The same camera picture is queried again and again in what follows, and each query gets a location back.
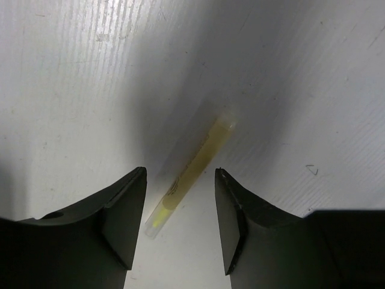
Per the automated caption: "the yellow highlighter pen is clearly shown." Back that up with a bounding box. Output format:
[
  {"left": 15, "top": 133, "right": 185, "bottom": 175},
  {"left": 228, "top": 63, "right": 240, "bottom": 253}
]
[{"left": 145, "top": 113, "right": 236, "bottom": 239}]

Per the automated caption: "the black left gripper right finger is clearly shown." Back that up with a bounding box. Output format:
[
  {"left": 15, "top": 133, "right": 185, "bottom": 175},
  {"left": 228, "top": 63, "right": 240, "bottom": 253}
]
[{"left": 215, "top": 169, "right": 384, "bottom": 288}]

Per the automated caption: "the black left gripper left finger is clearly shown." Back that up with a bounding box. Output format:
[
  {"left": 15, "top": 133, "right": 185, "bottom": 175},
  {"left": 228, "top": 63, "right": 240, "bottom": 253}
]
[{"left": 1, "top": 167, "right": 147, "bottom": 288}]

